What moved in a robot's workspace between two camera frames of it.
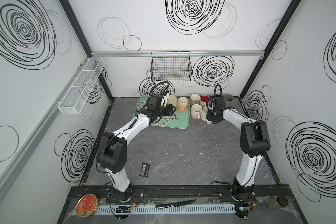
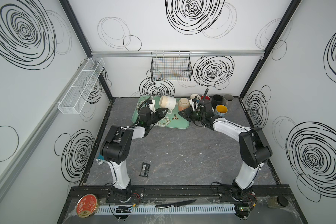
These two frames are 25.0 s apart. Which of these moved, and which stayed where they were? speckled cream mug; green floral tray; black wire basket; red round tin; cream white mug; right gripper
Moved: speckled cream mug; right gripper
Stayed: red round tin; green floral tray; cream white mug; black wire basket
